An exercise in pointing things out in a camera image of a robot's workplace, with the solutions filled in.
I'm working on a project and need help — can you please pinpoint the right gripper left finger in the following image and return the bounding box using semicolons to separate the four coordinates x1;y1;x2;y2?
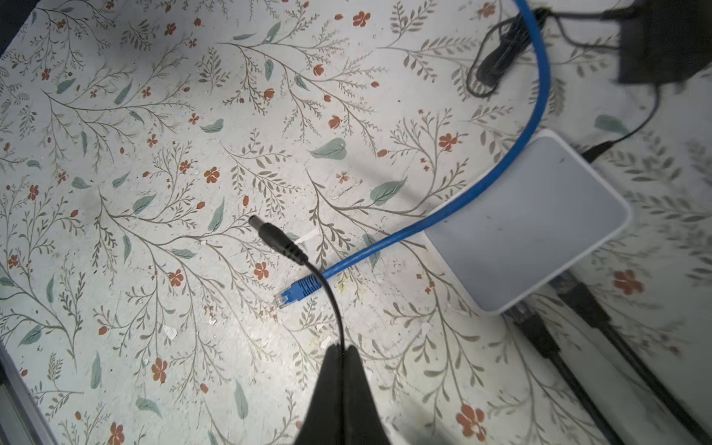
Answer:
294;345;344;445

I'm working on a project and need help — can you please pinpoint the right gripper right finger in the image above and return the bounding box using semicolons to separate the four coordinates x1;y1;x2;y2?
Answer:
343;345;390;445

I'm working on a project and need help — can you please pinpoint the large black power adapter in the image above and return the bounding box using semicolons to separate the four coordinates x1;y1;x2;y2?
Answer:
248;215;345;352

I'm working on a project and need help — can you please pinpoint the black ethernet cable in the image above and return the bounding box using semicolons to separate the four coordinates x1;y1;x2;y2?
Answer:
505;302;627;445
550;271;712;445

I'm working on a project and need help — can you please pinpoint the white network switch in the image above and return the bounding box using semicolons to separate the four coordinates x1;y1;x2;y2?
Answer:
424;130;633;316

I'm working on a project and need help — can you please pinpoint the small black power adapter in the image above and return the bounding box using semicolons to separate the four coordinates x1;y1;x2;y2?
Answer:
465;1;711;163

